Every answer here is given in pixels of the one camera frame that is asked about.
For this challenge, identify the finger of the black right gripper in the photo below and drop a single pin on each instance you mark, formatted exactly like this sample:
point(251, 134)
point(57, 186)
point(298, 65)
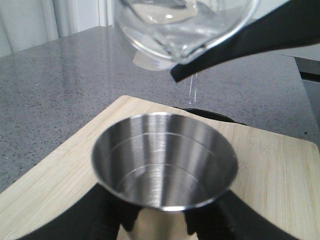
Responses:
point(294, 24)

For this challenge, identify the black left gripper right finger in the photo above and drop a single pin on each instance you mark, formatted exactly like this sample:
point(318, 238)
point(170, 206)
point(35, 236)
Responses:
point(230, 218)

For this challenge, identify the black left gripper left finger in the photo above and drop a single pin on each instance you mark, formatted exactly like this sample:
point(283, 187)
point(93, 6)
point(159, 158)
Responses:
point(96, 216)

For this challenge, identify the steel hourglass jigger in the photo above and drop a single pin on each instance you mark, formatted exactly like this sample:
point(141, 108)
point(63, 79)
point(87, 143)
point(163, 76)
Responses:
point(163, 174)

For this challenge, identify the small glass beaker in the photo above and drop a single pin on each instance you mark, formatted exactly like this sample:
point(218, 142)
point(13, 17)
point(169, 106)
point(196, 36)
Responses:
point(180, 30)

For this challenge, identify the light wooden cutting board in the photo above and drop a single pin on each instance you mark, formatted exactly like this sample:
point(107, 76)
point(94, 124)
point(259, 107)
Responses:
point(278, 176)

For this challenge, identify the white appliance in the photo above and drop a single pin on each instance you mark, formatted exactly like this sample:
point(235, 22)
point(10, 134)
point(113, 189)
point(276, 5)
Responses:
point(151, 63)

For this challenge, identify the grey curtain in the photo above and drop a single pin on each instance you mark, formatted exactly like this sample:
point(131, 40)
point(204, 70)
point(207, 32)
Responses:
point(28, 23)

